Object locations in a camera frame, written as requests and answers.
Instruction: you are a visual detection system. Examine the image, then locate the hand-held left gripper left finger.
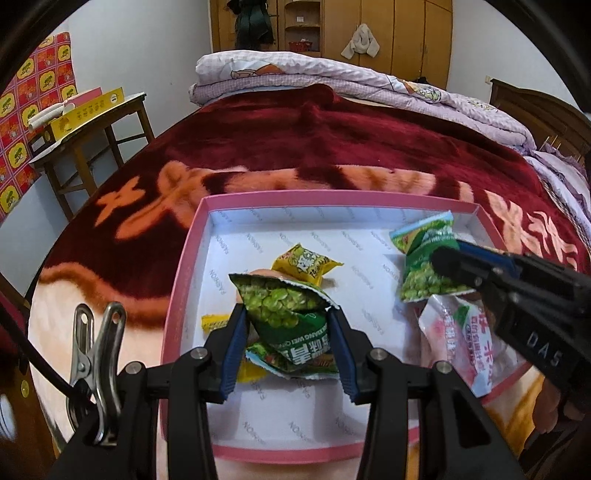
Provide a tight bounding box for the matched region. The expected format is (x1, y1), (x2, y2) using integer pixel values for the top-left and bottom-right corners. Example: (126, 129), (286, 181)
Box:
(48, 305), (249, 480)

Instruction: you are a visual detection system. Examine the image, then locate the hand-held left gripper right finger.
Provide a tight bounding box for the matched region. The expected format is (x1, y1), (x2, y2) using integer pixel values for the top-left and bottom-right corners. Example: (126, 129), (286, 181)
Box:
(326, 307), (527, 480)

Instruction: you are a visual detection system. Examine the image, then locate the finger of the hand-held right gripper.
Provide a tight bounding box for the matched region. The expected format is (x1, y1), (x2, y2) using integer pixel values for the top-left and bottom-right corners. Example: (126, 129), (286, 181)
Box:
(454, 239), (523, 271)
(431, 246), (519, 297)

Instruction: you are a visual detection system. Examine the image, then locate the green pea packet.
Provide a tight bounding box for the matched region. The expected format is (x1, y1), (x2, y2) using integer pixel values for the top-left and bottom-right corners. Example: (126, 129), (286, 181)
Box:
(389, 210), (477, 304)
(228, 272), (341, 380)

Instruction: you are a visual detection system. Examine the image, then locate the yellow green small packet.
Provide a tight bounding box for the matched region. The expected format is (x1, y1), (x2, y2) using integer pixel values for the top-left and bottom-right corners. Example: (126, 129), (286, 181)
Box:
(202, 313), (265, 385)

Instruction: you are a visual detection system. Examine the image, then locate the shallow pink box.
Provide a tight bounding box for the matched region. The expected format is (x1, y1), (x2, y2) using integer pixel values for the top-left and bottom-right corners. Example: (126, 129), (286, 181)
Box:
(159, 193), (532, 463)

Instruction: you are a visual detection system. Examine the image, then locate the pink white snack packet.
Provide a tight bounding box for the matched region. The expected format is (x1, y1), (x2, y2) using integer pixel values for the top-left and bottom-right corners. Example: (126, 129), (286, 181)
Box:
(418, 293), (509, 398)

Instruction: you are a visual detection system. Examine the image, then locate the person's right hand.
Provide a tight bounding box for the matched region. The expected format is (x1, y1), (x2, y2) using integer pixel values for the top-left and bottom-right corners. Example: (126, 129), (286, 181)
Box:
(531, 381), (591, 444)

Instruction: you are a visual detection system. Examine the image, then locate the small yellow candy packet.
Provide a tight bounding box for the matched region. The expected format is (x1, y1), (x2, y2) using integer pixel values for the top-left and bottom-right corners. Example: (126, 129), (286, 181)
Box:
(270, 244), (345, 285)

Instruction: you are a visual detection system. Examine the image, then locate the purple frilled pillow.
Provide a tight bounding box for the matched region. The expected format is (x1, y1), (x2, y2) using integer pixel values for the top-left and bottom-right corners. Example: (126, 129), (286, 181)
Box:
(522, 141), (591, 241)

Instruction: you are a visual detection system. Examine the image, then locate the metal clip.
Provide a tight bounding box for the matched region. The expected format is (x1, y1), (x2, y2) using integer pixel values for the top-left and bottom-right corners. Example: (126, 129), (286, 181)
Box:
(69, 302), (127, 446)

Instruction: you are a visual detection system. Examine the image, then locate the wooden headboard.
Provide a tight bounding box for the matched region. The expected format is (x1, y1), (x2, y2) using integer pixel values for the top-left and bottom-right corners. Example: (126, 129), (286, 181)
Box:
(489, 78), (591, 158)

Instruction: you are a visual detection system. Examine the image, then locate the dark red floral blanket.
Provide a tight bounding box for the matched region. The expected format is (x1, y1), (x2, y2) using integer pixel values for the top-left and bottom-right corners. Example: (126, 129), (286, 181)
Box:
(28, 83), (591, 480)

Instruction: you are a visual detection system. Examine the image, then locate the folded purple quilt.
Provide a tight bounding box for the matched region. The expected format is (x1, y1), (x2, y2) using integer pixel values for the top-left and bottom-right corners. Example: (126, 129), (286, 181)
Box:
(188, 50), (539, 149)

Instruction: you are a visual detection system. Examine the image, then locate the wooden wardrobe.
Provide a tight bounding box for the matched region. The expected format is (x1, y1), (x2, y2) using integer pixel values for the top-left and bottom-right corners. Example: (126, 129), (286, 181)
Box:
(210, 0), (453, 88)

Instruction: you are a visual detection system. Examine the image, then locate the hanging white cloth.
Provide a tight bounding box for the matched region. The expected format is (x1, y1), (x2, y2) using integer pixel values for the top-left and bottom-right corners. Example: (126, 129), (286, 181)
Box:
(341, 23), (382, 58)

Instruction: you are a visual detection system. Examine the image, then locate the wooden stool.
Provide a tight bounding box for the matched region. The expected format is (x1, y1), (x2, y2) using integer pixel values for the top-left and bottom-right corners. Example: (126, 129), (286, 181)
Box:
(30, 92), (155, 220)

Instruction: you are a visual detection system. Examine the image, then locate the yellow cardboard box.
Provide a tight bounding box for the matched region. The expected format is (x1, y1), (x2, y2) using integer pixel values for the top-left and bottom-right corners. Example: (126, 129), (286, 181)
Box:
(48, 88), (125, 139)

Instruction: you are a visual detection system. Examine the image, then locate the white roll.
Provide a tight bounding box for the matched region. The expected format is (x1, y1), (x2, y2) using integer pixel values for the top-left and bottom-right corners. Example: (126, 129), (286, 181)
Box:
(28, 102), (75, 130)

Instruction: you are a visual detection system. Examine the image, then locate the dark green coat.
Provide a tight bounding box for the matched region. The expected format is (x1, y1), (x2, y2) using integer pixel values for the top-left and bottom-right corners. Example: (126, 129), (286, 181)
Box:
(226, 0), (273, 49)

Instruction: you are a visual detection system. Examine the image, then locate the red yellow patterned sheet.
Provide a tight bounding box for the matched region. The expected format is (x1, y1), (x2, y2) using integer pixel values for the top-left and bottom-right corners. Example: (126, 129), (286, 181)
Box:
(0, 32), (77, 215)

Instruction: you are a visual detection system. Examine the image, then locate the black cable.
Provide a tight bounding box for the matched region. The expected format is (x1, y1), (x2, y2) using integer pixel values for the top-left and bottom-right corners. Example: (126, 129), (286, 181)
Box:
(0, 277), (93, 416)

